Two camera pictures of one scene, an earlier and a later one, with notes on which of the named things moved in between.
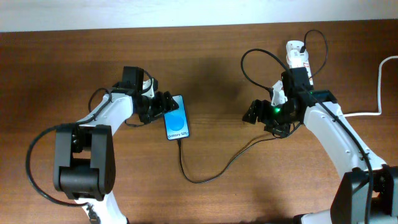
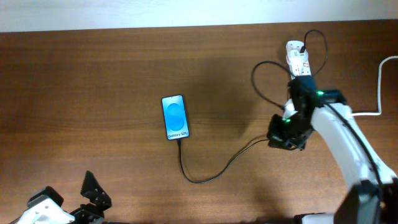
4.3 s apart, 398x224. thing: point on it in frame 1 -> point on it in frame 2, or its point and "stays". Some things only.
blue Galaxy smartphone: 176,123 stays
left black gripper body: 152,107 -> 84,215
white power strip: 296,59 stays
